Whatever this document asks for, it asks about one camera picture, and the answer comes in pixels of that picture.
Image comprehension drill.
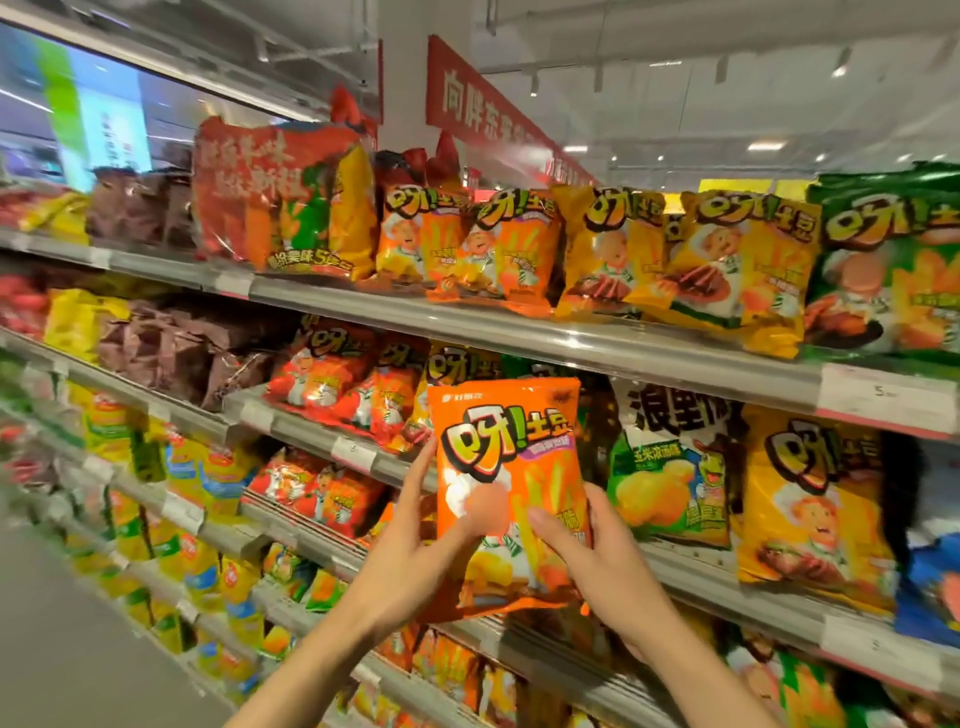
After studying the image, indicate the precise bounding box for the red hanging banner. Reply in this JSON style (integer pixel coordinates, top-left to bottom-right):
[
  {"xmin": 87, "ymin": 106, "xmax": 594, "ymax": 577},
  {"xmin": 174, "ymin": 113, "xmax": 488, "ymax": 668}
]
[{"xmin": 425, "ymin": 33, "xmax": 601, "ymax": 189}]

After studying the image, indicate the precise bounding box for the white green frog snack bag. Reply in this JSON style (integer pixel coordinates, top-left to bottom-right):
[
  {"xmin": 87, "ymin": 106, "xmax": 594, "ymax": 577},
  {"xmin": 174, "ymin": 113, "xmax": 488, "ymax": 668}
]
[{"xmin": 605, "ymin": 378, "xmax": 740, "ymax": 549}]

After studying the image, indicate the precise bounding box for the row of yellow chip bags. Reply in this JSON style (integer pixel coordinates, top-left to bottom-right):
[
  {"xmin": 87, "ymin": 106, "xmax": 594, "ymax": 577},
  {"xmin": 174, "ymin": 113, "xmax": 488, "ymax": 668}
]
[{"xmin": 553, "ymin": 183, "xmax": 824, "ymax": 360}]

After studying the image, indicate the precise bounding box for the row of brown snack bags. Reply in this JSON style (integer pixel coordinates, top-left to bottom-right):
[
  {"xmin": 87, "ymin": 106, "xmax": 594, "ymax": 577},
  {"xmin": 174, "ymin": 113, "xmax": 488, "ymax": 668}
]
[
  {"xmin": 86, "ymin": 166, "xmax": 198, "ymax": 250},
  {"xmin": 97, "ymin": 299, "xmax": 301, "ymax": 412}
]

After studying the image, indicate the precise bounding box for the yellow background board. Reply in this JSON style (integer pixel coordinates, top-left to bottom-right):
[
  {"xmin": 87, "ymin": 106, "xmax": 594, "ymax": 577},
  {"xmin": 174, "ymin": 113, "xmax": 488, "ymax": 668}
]
[{"xmin": 697, "ymin": 177, "xmax": 817, "ymax": 198}]

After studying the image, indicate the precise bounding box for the row of red tomato chip bags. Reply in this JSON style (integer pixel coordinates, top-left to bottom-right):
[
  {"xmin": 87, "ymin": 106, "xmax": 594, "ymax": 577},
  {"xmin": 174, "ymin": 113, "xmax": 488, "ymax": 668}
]
[{"xmin": 247, "ymin": 448, "xmax": 388, "ymax": 540}]

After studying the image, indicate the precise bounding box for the metal store shelving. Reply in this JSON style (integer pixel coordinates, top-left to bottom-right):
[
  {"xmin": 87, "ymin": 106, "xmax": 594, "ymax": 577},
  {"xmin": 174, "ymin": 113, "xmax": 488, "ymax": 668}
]
[{"xmin": 0, "ymin": 224, "xmax": 960, "ymax": 728}]

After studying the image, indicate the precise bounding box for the red tomato snack bag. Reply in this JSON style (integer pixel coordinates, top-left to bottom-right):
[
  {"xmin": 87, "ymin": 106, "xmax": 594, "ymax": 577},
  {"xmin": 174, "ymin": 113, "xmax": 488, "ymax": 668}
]
[
  {"xmin": 329, "ymin": 337, "xmax": 430, "ymax": 451},
  {"xmin": 266, "ymin": 318, "xmax": 379, "ymax": 421}
]

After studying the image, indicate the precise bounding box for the row of orange snack bags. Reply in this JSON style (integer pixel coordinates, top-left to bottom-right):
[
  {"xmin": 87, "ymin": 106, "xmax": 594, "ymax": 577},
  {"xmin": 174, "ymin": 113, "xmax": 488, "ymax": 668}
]
[
  {"xmin": 373, "ymin": 622, "xmax": 520, "ymax": 714},
  {"xmin": 358, "ymin": 494, "xmax": 440, "ymax": 553},
  {"xmin": 373, "ymin": 183, "xmax": 565, "ymax": 309}
]

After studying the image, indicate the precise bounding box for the blue ridged chip bag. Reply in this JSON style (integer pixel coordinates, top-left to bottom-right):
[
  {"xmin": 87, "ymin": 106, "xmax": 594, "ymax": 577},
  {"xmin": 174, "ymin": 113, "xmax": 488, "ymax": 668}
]
[{"xmin": 892, "ymin": 438, "xmax": 960, "ymax": 650}]

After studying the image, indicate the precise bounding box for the orange potato stick bag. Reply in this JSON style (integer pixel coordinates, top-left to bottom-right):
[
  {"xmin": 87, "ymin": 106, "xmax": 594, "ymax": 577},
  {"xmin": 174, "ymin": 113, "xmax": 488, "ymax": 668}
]
[{"xmin": 425, "ymin": 377, "xmax": 595, "ymax": 624}]

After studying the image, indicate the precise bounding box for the lit green white sign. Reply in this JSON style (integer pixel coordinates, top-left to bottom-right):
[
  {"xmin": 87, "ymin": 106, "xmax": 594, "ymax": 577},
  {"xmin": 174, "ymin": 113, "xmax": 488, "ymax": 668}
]
[{"xmin": 33, "ymin": 37, "xmax": 155, "ymax": 193}]

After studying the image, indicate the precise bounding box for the person's right hand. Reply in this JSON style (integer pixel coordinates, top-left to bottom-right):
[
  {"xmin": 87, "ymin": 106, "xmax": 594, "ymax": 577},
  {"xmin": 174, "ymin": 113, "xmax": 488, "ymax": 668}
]
[{"xmin": 527, "ymin": 483, "xmax": 680, "ymax": 661}]

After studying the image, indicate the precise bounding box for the person's left hand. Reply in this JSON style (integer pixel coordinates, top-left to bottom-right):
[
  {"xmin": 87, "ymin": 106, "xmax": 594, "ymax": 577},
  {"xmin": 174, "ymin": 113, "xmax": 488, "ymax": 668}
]
[{"xmin": 341, "ymin": 434, "xmax": 489, "ymax": 639}]

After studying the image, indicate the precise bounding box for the yellow chef snack bag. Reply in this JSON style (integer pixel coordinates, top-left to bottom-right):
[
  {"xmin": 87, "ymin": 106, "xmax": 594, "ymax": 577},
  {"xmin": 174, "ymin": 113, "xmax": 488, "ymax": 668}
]
[
  {"xmin": 734, "ymin": 408, "xmax": 900, "ymax": 616},
  {"xmin": 389, "ymin": 343, "xmax": 505, "ymax": 455}
]

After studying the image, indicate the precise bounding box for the large red multipack snack bag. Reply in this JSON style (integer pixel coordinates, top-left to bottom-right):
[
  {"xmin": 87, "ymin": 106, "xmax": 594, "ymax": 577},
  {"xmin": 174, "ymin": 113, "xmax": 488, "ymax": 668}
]
[{"xmin": 191, "ymin": 86, "xmax": 380, "ymax": 283}]

